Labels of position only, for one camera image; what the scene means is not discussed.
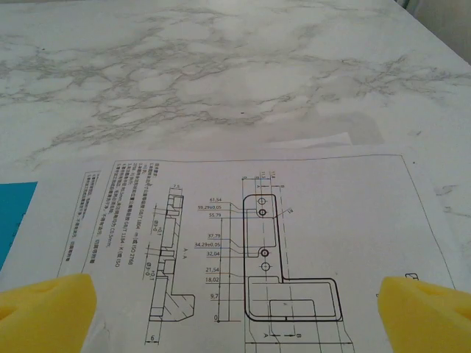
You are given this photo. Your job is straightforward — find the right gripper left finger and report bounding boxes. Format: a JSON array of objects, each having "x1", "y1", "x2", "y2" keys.
[{"x1": 0, "y1": 272, "x2": 99, "y2": 353}]

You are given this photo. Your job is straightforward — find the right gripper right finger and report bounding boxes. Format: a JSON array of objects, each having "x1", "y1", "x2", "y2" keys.
[{"x1": 378, "y1": 275, "x2": 471, "y2": 353}]

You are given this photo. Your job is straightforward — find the teal file folder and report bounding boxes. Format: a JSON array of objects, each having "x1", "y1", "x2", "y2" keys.
[{"x1": 0, "y1": 180, "x2": 39, "y2": 273}]

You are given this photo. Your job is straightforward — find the white paper technical drawing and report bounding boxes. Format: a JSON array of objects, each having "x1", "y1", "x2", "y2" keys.
[
  {"x1": 54, "y1": 143, "x2": 471, "y2": 353},
  {"x1": 0, "y1": 131, "x2": 355, "y2": 295}
]

